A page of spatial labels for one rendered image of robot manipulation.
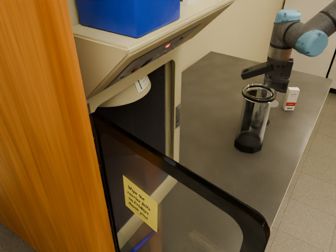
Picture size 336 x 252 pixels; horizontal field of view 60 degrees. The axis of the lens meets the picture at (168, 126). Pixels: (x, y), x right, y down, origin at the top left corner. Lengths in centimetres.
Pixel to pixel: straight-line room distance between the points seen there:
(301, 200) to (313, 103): 101
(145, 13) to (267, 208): 70
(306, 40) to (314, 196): 160
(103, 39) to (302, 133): 99
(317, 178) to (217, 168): 160
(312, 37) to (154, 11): 62
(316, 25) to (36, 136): 80
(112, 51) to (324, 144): 263
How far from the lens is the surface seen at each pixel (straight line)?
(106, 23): 39
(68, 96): 33
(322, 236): 217
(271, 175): 102
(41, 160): 46
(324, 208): 233
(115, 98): 60
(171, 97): 76
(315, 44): 95
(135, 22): 36
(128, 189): 48
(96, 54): 38
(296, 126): 128
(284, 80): 110
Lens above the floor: 163
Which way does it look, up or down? 36 degrees down
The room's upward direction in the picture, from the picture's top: straight up
